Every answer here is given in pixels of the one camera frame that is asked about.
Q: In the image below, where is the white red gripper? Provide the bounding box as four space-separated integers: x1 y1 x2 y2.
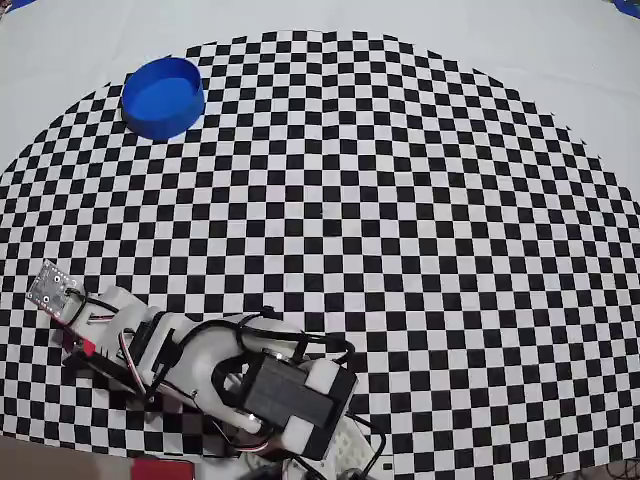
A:
61 285 162 397

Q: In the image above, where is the blue round box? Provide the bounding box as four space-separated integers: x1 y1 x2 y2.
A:
121 57 207 142

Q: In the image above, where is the red flat object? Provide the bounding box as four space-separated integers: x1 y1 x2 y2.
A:
130 459 196 480

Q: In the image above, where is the checkerboard printed white mat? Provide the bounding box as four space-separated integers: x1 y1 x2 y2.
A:
0 0 640 474

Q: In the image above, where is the white red camera bracket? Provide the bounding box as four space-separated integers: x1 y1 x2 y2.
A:
58 293 109 343

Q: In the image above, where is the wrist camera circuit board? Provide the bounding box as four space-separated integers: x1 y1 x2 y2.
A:
25 258 80 320

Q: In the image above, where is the black camera cable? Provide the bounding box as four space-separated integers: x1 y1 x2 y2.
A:
189 305 389 480

